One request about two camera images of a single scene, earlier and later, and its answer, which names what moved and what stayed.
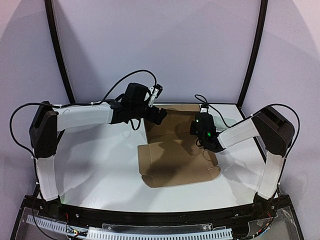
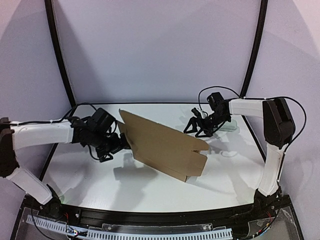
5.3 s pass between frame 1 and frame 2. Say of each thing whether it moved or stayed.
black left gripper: moved
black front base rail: stayed
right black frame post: stayed
